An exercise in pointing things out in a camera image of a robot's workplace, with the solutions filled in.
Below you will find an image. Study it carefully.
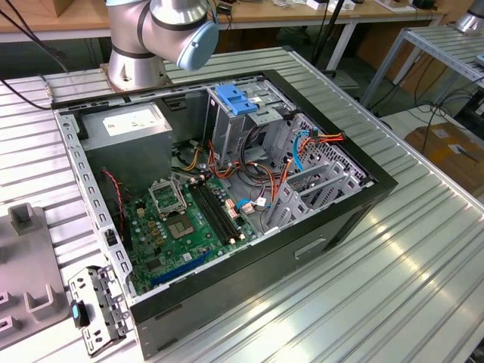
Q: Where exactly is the orange power wire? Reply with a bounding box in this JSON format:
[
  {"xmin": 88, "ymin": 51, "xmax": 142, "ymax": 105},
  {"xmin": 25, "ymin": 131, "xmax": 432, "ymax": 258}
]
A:
[{"xmin": 270, "ymin": 128, "xmax": 346, "ymax": 213}]

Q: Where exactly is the disk bay metal cage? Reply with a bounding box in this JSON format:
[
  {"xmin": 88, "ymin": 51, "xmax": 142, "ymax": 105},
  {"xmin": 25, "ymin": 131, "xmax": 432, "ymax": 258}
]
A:
[{"xmin": 260, "ymin": 113, "xmax": 375, "ymax": 234}]

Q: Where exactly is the beige board connector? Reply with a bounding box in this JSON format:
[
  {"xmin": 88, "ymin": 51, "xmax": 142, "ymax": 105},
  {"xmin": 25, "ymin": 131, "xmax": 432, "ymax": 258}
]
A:
[{"xmin": 225, "ymin": 199, "xmax": 241, "ymax": 221}]

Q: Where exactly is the black RAM slot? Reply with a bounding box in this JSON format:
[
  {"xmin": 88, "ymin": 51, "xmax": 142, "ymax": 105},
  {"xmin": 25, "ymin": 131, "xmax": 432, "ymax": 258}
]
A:
[
  {"xmin": 188, "ymin": 178, "xmax": 236, "ymax": 245},
  {"xmin": 198, "ymin": 175, "xmax": 246, "ymax": 240}
]

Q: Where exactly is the metal optical drive cage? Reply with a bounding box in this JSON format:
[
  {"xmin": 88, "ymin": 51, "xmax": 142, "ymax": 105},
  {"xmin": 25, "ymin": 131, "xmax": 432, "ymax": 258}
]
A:
[{"xmin": 203, "ymin": 79, "xmax": 298, "ymax": 167}]

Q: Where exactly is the green motherboard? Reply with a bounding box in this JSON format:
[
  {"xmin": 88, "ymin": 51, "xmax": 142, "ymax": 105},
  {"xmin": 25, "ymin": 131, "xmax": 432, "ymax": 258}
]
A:
[{"xmin": 123, "ymin": 175, "xmax": 262, "ymax": 296}]

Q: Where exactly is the blue plastic drive latch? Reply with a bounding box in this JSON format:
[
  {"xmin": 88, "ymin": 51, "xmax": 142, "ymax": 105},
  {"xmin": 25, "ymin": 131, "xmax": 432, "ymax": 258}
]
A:
[{"xmin": 214, "ymin": 85, "xmax": 259, "ymax": 117}]

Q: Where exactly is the metal socket cover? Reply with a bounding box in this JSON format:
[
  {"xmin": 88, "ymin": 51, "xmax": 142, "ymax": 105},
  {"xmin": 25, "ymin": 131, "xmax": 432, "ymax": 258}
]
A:
[{"xmin": 148, "ymin": 178, "xmax": 189, "ymax": 220}]

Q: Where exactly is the black open PC case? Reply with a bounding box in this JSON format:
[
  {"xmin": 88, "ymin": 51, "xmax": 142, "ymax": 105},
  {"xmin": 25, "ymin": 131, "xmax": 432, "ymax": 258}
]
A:
[{"xmin": 50, "ymin": 69, "xmax": 399, "ymax": 361}]

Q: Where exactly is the blue expansion slot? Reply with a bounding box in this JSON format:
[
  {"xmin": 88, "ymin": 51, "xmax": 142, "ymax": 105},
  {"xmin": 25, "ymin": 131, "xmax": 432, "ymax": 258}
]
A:
[{"xmin": 150, "ymin": 251, "xmax": 213, "ymax": 287}]

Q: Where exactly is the grey power supply unit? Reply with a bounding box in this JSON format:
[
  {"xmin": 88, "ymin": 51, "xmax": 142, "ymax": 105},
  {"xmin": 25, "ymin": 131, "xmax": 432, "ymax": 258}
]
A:
[{"xmin": 77, "ymin": 102, "xmax": 174, "ymax": 197}]

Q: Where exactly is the black case fan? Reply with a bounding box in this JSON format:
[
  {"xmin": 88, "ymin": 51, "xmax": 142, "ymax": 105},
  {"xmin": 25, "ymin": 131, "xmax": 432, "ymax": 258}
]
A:
[{"xmin": 101, "ymin": 169, "xmax": 134, "ymax": 251}]

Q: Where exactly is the black tripod stand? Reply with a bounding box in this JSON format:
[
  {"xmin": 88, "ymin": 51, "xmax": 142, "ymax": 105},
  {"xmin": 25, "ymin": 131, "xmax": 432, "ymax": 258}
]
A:
[{"xmin": 310, "ymin": 0, "xmax": 347, "ymax": 76}]

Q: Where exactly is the large cardboard box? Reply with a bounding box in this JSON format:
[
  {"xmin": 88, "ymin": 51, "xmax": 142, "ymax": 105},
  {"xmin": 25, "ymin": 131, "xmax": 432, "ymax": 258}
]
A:
[{"xmin": 404, "ymin": 123, "xmax": 484, "ymax": 194}]

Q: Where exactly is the black clip with blue mark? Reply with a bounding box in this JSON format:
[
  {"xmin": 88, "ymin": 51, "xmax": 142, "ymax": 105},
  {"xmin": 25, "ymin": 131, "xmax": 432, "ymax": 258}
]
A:
[{"xmin": 70, "ymin": 299, "xmax": 91, "ymax": 328}]

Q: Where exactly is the wooden desk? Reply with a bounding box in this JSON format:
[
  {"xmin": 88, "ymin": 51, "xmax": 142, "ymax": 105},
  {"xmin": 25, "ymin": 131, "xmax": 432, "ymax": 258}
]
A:
[{"xmin": 0, "ymin": 0, "xmax": 449, "ymax": 73}]

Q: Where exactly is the grey parts rack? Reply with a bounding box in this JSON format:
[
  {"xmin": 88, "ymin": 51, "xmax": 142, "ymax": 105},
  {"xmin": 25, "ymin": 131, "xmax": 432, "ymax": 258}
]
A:
[{"xmin": 0, "ymin": 202, "xmax": 71, "ymax": 351}]

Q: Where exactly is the metal slat side table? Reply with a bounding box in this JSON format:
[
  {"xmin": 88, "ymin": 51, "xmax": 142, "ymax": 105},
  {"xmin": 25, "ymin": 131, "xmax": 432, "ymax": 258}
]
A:
[{"xmin": 361, "ymin": 26, "xmax": 484, "ymax": 110}]

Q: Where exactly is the small brown box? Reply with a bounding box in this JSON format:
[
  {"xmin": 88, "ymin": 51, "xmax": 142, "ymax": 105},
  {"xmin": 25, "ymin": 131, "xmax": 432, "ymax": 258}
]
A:
[{"xmin": 51, "ymin": 0, "xmax": 76, "ymax": 18}]

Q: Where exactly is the orange red wire bundle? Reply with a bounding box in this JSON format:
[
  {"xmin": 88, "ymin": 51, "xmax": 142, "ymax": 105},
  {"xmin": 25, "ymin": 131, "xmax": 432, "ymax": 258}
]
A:
[{"xmin": 206, "ymin": 139, "xmax": 279, "ymax": 200}]

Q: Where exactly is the yellow black wire bundle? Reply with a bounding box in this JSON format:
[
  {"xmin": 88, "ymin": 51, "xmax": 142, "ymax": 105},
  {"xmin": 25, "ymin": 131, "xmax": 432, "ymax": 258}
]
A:
[{"xmin": 172, "ymin": 138, "xmax": 208, "ymax": 174}]

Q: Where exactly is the blue wire with black plug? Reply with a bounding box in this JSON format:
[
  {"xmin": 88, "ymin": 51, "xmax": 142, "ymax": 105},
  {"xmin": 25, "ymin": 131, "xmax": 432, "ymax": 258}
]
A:
[{"xmin": 291, "ymin": 127, "xmax": 319, "ymax": 174}]

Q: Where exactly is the red black fan wire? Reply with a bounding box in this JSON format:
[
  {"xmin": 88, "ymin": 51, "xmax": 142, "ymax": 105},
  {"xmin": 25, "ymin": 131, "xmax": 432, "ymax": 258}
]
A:
[{"xmin": 101, "ymin": 169, "xmax": 126, "ymax": 230}]

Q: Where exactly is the metal slot bracket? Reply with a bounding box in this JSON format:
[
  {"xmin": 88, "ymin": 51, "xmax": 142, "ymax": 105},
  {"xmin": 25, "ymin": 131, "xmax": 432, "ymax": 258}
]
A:
[{"xmin": 67, "ymin": 264, "xmax": 133, "ymax": 358}]

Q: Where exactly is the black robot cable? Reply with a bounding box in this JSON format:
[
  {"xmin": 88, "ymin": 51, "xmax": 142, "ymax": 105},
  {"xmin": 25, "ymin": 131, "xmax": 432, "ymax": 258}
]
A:
[{"xmin": 0, "ymin": 5, "xmax": 71, "ymax": 111}]

